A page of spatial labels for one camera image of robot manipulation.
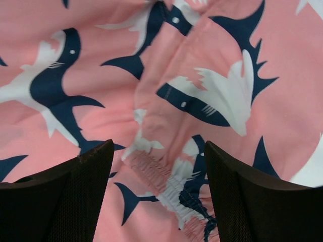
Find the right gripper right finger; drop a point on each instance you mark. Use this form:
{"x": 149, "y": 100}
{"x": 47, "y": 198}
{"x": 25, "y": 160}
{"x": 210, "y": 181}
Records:
{"x": 251, "y": 205}

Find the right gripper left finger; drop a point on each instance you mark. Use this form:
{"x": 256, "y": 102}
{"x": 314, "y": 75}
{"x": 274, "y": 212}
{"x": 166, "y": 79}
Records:
{"x": 62, "y": 203}

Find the pink shark print shorts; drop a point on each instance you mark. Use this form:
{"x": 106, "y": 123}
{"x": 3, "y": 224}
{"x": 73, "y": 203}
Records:
{"x": 160, "y": 79}

